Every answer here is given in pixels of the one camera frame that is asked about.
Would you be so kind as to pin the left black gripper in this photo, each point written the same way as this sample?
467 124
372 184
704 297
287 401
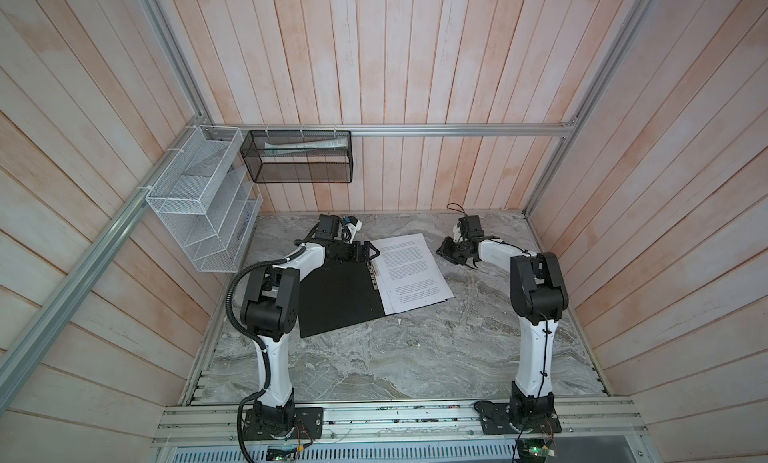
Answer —
355 256

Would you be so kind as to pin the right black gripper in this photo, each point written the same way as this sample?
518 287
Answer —
443 251

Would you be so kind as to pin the printed paper sheet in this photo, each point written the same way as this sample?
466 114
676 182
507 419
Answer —
406 261
404 299

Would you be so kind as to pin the white folder black inside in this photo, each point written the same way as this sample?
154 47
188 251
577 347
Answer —
336 296

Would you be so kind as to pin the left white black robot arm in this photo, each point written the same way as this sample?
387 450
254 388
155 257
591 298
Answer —
262 303

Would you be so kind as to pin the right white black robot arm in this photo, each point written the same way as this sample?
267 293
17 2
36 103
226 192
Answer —
539 297

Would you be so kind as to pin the metal folder clip mechanism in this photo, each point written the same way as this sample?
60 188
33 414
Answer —
373 274

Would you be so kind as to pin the black mesh basket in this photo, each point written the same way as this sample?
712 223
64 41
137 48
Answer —
296 170

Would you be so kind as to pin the paper inside black basket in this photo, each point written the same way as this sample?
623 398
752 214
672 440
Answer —
315 148

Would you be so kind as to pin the right green circuit board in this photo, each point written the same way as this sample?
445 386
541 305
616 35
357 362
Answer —
533 451

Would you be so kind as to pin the green circuit board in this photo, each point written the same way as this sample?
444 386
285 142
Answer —
533 451
281 454

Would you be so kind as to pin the left green circuit board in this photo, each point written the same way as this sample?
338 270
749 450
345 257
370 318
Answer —
281 454

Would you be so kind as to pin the white wire mesh organizer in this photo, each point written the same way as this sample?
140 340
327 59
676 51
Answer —
207 203

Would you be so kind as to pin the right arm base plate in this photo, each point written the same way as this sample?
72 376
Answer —
511 418

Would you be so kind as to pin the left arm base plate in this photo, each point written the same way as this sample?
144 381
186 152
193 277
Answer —
306 426

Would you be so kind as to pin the horizontal aluminium wall bar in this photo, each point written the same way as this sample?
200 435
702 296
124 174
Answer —
427 130

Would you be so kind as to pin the aluminium front rail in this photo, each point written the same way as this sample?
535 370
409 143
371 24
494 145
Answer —
407 420

